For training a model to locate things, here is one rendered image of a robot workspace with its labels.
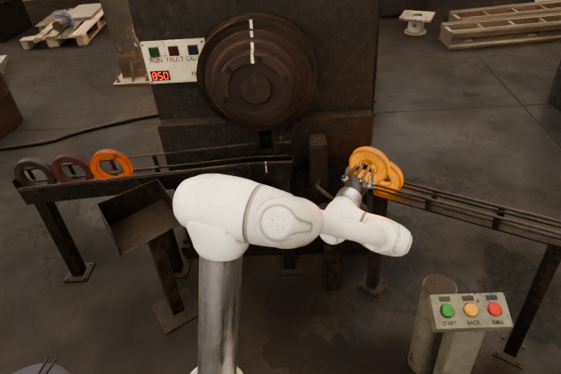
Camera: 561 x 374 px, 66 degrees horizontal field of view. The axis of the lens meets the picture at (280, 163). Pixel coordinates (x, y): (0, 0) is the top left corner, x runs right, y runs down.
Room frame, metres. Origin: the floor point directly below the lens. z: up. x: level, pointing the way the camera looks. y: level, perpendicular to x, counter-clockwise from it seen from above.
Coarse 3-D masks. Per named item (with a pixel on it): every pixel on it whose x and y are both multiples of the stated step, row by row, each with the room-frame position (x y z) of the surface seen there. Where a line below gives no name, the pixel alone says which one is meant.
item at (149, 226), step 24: (144, 192) 1.47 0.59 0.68; (120, 216) 1.40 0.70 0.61; (144, 216) 1.40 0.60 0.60; (168, 216) 1.38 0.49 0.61; (120, 240) 1.28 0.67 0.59; (144, 240) 1.26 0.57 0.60; (168, 264) 1.34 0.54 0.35; (168, 288) 1.33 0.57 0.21; (168, 312) 1.34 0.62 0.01; (192, 312) 1.33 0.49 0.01
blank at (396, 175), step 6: (390, 162) 1.40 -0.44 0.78; (390, 168) 1.38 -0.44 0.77; (396, 168) 1.38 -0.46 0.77; (390, 174) 1.38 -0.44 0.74; (396, 174) 1.36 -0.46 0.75; (402, 174) 1.37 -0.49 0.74; (396, 180) 1.36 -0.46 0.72; (402, 180) 1.36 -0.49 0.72; (390, 186) 1.37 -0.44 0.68; (396, 186) 1.36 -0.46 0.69; (396, 192) 1.36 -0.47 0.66
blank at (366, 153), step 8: (360, 152) 1.34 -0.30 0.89; (368, 152) 1.32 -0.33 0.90; (376, 152) 1.31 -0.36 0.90; (352, 160) 1.36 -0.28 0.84; (360, 160) 1.34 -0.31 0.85; (376, 160) 1.30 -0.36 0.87; (384, 160) 1.29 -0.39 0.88; (384, 168) 1.29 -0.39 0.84; (368, 176) 1.32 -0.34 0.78; (376, 176) 1.31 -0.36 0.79; (384, 176) 1.29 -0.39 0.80
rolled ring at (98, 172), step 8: (96, 152) 1.66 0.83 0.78; (104, 152) 1.63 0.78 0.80; (112, 152) 1.63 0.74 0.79; (120, 152) 1.65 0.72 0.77; (96, 160) 1.63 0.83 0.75; (120, 160) 1.62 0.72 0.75; (128, 160) 1.64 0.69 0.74; (96, 168) 1.63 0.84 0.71; (128, 168) 1.62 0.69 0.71; (96, 176) 1.63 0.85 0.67; (104, 176) 1.63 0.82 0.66; (112, 176) 1.65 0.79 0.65
